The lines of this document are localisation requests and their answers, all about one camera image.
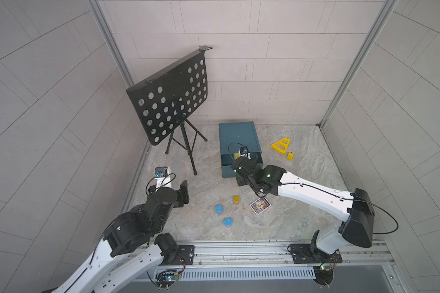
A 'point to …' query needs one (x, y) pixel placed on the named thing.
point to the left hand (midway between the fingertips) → (183, 182)
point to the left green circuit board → (165, 278)
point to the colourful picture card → (260, 205)
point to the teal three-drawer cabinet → (233, 135)
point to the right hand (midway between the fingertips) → (239, 173)
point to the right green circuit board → (324, 275)
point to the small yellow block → (289, 156)
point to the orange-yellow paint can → (236, 199)
